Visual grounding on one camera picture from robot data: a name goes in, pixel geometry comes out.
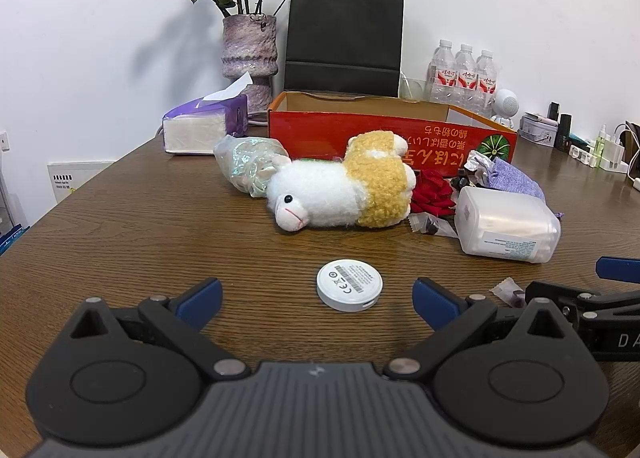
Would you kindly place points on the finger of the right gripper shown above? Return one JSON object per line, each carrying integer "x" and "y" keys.
{"x": 618, "y": 269}
{"x": 571, "y": 302}

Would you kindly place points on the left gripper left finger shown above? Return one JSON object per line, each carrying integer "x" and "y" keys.
{"x": 173, "y": 327}

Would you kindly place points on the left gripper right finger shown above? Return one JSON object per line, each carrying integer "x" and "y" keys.
{"x": 455, "y": 322}

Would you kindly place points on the small clear plastic baggie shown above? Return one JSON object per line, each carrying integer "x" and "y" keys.
{"x": 510, "y": 293}

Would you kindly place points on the clear baggie with dark item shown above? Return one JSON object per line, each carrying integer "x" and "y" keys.
{"x": 429, "y": 224}

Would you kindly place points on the white plastic container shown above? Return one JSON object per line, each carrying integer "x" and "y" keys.
{"x": 506, "y": 225}

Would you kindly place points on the white round puck device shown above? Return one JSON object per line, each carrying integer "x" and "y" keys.
{"x": 349, "y": 285}

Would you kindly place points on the red fabric rose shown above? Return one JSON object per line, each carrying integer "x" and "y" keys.
{"x": 432, "y": 195}

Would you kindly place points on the purple knitted cloth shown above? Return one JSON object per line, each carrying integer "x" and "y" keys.
{"x": 505, "y": 177}

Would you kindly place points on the white and yellow plush sheep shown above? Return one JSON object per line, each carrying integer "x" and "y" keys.
{"x": 371, "y": 187}

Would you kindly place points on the white charger power strip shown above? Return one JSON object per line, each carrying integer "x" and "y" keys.
{"x": 617, "y": 153}

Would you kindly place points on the black cosmetic bottle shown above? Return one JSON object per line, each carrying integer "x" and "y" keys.
{"x": 562, "y": 136}

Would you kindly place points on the small decorated tin box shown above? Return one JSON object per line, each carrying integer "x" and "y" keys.
{"x": 537, "y": 129}

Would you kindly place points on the red pumpkin cardboard box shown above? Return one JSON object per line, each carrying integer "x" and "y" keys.
{"x": 440, "y": 137}

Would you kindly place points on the purple tissue pack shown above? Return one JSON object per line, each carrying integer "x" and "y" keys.
{"x": 195, "y": 127}

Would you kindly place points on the white robot figurine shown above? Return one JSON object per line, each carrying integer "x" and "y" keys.
{"x": 504, "y": 107}

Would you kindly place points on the green glass cup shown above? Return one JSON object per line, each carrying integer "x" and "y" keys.
{"x": 412, "y": 89}

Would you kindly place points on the left water bottle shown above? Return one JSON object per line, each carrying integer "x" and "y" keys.
{"x": 441, "y": 74}

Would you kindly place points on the water bottle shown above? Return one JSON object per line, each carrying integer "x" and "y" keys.
{"x": 466, "y": 77}
{"x": 441, "y": 74}
{"x": 486, "y": 83}

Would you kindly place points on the right water bottle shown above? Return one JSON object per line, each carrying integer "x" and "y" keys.
{"x": 486, "y": 83}

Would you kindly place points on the middle water bottle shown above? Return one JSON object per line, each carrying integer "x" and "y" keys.
{"x": 466, "y": 77}

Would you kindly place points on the black paper shopping bag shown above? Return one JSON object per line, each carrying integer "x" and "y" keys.
{"x": 344, "y": 46}

